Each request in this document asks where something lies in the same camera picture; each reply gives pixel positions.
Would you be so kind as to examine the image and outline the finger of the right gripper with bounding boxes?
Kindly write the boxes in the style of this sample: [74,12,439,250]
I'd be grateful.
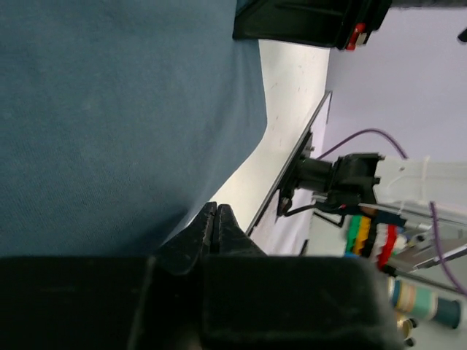
[233,0,387,50]

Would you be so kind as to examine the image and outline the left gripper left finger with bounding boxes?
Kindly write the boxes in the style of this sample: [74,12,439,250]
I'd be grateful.
[1,202,217,349]

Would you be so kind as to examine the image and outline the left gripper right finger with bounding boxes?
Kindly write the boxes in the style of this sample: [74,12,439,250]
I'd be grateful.
[201,205,404,349]

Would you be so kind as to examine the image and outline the blue t shirt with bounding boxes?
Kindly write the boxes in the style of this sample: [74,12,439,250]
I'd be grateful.
[1,1,267,256]

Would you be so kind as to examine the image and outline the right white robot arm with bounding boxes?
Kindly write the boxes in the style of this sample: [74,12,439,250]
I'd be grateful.
[233,1,466,216]

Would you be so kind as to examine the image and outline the coloured tape rolls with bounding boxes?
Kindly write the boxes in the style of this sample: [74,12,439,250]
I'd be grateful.
[387,277,466,329]

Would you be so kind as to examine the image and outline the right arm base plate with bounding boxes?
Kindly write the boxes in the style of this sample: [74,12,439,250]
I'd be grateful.
[247,90,332,255]

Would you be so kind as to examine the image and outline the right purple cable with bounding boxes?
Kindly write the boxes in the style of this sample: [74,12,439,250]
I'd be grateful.
[317,128,467,296]

